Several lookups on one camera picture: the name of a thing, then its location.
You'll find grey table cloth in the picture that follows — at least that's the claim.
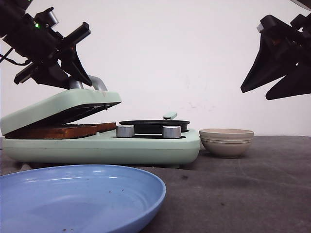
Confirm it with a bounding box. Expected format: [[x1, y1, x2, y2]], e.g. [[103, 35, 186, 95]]
[[1, 136, 311, 233]]

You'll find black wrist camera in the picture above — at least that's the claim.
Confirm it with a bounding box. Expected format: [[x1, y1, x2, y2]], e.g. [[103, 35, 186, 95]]
[[33, 7, 59, 30]]

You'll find mint green breakfast maker base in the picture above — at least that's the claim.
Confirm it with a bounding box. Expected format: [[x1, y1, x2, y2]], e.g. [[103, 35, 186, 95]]
[[2, 129, 200, 166]]

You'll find mint green breakfast maker lid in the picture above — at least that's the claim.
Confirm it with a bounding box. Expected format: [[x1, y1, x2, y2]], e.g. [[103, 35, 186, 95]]
[[0, 75, 121, 135]]

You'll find blue plate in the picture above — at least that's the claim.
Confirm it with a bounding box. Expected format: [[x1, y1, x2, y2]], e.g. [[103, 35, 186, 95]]
[[0, 165, 166, 233]]

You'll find black frying pan green handle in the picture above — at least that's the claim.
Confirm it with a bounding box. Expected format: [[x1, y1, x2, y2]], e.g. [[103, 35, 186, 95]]
[[119, 112, 190, 134]]

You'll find white bread slice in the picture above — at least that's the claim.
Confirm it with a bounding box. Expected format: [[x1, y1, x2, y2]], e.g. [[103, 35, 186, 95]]
[[62, 122, 116, 132], [4, 126, 97, 139]]

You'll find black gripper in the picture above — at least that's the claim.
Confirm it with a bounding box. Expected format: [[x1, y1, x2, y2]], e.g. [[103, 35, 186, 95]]
[[3, 22, 92, 89], [241, 14, 311, 100]]

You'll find silver left knob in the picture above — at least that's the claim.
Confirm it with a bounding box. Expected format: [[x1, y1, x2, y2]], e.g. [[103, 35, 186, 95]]
[[116, 125, 135, 138]]

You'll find silver knob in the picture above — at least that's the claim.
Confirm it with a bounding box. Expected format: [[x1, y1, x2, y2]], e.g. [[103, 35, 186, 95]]
[[162, 125, 182, 139], [116, 125, 135, 138]]

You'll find silver right knob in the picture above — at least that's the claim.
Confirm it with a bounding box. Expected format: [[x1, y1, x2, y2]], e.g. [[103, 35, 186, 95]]
[[162, 125, 182, 139]]

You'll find beige ribbed bowl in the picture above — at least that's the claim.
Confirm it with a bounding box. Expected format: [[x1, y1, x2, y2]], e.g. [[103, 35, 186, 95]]
[[199, 128, 254, 158]]

